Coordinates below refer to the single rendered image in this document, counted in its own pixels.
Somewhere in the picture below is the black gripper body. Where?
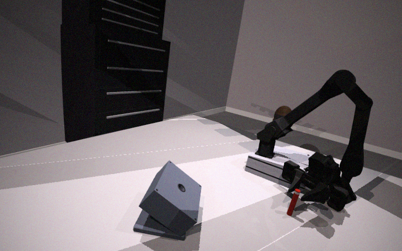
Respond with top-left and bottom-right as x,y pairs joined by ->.
282,160 -> 349,211

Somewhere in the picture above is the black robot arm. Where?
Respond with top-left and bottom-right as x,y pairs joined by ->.
255,70 -> 373,204

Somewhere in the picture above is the grey sloped panel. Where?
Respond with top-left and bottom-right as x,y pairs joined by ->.
133,161 -> 202,241

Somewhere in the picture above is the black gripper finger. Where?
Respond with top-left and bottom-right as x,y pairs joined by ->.
300,182 -> 330,204
288,168 -> 303,193

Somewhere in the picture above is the dark red peg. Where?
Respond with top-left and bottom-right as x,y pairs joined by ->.
287,188 -> 300,216

